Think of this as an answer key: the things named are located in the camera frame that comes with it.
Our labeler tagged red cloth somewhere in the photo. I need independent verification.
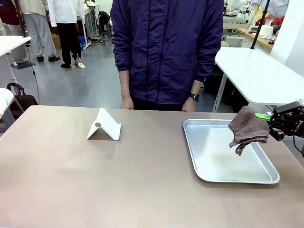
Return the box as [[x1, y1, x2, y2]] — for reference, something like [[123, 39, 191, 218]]
[[255, 15, 285, 27]]

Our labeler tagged wooden desk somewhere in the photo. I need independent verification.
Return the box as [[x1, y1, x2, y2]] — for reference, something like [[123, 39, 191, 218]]
[[237, 27, 279, 55]]

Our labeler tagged black slanted pole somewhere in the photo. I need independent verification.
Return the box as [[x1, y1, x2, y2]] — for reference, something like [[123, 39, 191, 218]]
[[250, 0, 272, 50]]

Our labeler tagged metal tray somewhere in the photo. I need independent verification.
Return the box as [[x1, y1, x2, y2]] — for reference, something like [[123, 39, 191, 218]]
[[182, 118, 281, 184]]

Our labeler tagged person's left hand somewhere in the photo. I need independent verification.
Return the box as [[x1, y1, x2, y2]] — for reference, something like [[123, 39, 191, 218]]
[[181, 97, 196, 113]]

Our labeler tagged white table with thin legs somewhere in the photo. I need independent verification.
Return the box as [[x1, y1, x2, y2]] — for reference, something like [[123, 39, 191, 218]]
[[0, 35, 32, 81]]

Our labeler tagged white folded roller stand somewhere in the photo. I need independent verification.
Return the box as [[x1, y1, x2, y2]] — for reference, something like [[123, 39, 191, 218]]
[[86, 107, 122, 141]]

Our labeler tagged person in red top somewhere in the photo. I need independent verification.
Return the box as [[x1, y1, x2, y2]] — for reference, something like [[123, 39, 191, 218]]
[[0, 0, 21, 26]]

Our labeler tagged thin black hanging cable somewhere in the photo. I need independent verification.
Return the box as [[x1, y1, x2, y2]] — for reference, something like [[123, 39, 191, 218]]
[[27, 45, 41, 105]]

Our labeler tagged person's right forearm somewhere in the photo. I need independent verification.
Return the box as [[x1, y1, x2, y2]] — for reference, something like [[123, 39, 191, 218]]
[[119, 69, 132, 99]]

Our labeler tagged person's left forearm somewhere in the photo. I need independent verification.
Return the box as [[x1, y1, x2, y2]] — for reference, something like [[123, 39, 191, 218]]
[[190, 79, 204, 95]]

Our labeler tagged white table with rounded edge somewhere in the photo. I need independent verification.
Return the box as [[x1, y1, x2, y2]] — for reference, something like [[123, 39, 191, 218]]
[[212, 47, 304, 114]]

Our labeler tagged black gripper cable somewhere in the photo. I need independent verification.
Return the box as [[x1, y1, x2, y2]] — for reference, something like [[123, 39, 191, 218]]
[[293, 135, 304, 158]]

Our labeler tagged white padded cloth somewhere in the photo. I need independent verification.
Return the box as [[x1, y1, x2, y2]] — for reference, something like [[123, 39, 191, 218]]
[[0, 87, 15, 119]]

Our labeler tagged black pole with clamp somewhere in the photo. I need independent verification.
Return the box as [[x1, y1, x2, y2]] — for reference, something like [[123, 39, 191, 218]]
[[15, 0, 31, 47]]

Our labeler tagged person in grey trousers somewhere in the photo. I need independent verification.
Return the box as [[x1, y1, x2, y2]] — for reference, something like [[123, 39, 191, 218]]
[[19, 0, 61, 63]]

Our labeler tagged person in blue jacket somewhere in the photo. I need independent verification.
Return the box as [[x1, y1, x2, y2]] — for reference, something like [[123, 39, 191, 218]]
[[110, 0, 225, 112]]

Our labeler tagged brown towel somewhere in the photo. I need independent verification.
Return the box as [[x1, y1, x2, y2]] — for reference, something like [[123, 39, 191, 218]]
[[228, 105, 271, 157]]

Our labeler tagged black bag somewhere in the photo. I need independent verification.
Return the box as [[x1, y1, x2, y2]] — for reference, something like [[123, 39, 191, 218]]
[[6, 83, 39, 113]]

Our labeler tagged person's right hand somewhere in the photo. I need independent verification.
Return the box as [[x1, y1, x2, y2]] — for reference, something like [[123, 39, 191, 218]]
[[121, 96, 134, 110]]

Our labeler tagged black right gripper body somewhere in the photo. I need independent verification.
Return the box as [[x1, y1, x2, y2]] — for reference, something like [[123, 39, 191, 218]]
[[272, 101, 304, 138]]

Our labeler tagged blue floor mat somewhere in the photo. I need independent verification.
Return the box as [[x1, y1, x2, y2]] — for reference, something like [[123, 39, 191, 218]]
[[10, 60, 38, 70]]

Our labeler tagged person in white shirt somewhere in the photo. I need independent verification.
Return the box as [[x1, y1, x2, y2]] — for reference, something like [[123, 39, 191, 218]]
[[47, 0, 86, 69]]

